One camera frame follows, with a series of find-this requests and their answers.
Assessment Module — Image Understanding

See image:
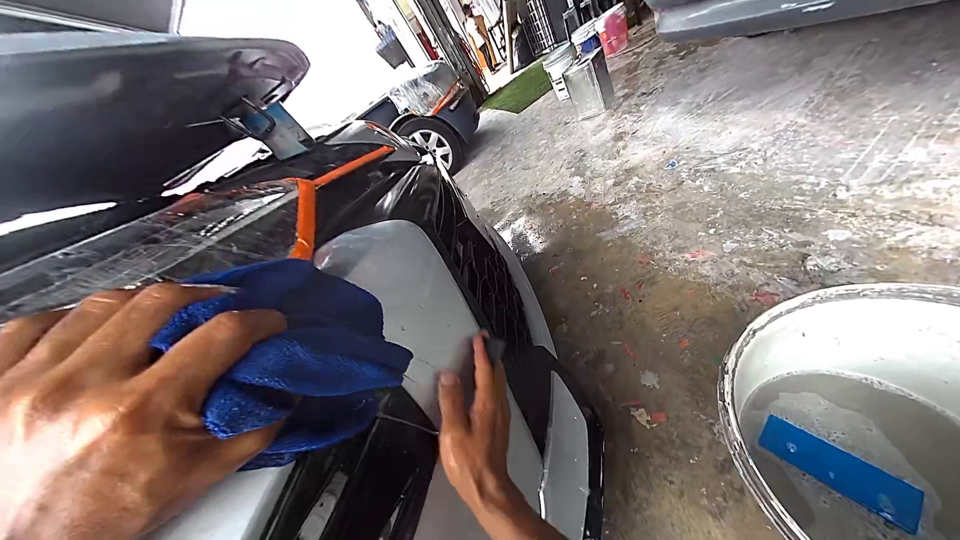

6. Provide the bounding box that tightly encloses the dark grey car hood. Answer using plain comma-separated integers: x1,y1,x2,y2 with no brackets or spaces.
0,33,311,237

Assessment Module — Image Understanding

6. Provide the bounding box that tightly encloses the dark grey sanding pad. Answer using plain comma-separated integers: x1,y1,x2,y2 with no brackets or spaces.
438,330,506,415

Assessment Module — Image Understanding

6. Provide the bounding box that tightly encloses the person's right forearm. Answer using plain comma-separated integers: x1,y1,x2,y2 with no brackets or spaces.
474,481,570,540

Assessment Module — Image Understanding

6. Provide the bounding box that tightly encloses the blue rectangular sanding block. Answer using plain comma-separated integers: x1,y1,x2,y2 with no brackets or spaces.
758,414,926,535

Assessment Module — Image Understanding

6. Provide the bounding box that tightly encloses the orange masking tape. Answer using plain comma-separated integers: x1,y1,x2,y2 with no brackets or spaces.
288,145,396,261

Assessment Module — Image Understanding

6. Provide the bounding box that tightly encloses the dark car with silver wheel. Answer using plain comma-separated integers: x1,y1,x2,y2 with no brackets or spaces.
346,60,481,177

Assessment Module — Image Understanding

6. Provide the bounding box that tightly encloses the black and grey car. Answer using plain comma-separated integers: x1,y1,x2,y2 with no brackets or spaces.
0,120,606,540

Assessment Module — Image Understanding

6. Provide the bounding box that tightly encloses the small white bucket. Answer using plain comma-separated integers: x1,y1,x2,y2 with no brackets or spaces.
541,41,579,102

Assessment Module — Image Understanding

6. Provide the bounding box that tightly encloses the clear plastic masking film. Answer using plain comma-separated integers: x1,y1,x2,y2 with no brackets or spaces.
0,178,303,320

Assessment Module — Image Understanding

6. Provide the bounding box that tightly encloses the green turf mat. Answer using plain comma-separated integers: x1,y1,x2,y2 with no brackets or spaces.
480,60,555,115

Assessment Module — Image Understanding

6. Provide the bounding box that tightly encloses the person's left hand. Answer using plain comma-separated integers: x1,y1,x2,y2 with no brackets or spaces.
0,282,288,540

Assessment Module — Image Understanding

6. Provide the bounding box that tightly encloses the person's right hand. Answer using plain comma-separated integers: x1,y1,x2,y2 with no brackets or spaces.
437,333,513,515

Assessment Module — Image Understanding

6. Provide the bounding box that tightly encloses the grey car body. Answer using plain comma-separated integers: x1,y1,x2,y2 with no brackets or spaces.
646,0,960,43

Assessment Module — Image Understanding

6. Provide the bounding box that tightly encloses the large white bucket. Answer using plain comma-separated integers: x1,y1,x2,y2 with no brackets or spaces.
717,282,960,540

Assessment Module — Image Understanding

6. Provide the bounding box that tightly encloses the blue and white bucket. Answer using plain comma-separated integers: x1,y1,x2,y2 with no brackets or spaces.
570,18,603,56

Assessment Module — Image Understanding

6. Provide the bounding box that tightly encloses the plastic sheet on car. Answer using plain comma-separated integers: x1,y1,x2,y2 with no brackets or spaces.
387,61,460,117

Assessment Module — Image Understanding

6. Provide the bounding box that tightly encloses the blue microfiber cloth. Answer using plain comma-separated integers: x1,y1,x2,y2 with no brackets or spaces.
149,258,414,472

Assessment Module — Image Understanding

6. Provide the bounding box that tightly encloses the silver rectangular metal tin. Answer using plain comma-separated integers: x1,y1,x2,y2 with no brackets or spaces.
562,48,616,122

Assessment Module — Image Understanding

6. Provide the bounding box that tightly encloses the red bucket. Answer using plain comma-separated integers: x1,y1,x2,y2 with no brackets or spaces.
594,3,630,59

